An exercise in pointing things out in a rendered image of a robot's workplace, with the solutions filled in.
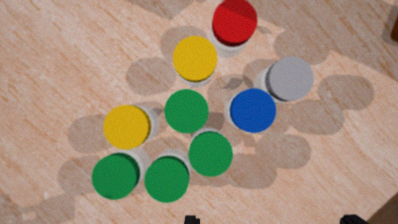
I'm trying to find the orange digital multimeter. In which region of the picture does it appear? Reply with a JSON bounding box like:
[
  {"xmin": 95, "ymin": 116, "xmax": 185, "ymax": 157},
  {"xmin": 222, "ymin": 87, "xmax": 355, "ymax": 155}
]
[{"xmin": 391, "ymin": 16, "xmax": 398, "ymax": 42}]

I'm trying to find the green bottle cap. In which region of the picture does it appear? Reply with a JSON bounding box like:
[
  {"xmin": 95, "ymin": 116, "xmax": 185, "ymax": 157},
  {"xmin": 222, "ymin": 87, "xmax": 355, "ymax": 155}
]
[
  {"xmin": 92, "ymin": 146, "xmax": 150, "ymax": 200},
  {"xmin": 164, "ymin": 89, "xmax": 209, "ymax": 134},
  {"xmin": 144, "ymin": 148, "xmax": 192, "ymax": 203},
  {"xmin": 188, "ymin": 127, "xmax": 233, "ymax": 177}
]

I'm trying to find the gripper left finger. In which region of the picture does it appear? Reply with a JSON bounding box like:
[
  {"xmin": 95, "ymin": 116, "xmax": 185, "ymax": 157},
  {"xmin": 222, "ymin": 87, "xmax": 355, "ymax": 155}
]
[{"xmin": 184, "ymin": 215, "xmax": 200, "ymax": 224}]

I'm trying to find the yellow bottle cap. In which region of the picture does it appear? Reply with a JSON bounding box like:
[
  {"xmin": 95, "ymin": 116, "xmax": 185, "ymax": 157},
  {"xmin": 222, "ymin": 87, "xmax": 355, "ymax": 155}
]
[
  {"xmin": 103, "ymin": 105, "xmax": 160, "ymax": 150},
  {"xmin": 173, "ymin": 36, "xmax": 217, "ymax": 88}
]

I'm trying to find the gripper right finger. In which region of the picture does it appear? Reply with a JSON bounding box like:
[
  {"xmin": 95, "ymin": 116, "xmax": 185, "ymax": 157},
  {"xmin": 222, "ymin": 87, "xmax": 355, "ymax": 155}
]
[{"xmin": 340, "ymin": 215, "xmax": 369, "ymax": 224}]

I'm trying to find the red bottle cap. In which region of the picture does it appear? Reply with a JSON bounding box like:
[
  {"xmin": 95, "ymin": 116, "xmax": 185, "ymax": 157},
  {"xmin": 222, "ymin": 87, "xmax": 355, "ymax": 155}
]
[{"xmin": 209, "ymin": 0, "xmax": 257, "ymax": 58}]

